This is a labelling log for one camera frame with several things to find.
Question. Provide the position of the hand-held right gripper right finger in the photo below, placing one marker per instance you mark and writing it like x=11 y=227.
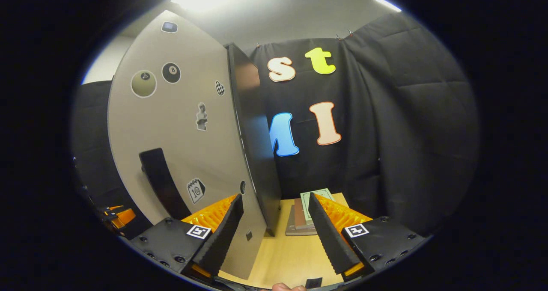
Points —
x=327 y=239

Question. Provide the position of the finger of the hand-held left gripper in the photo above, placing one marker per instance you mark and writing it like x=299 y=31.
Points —
x=125 y=217

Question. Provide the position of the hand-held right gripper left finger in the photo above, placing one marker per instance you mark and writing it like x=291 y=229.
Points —
x=224 y=239

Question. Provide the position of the dark grey cabinet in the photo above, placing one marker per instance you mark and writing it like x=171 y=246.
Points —
x=257 y=154

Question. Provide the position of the beige cabinet door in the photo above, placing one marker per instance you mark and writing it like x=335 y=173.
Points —
x=180 y=132

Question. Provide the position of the grey cover book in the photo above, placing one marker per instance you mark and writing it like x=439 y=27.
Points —
x=291 y=227

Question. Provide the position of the brown cover book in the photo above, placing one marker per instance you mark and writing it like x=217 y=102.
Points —
x=298 y=214

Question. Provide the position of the green cover book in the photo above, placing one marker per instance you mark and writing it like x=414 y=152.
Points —
x=305 y=205

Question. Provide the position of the black backdrop cloth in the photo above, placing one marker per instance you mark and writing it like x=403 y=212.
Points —
x=406 y=111

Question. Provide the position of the narrow ceiling light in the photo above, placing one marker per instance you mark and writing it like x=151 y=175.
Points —
x=386 y=3

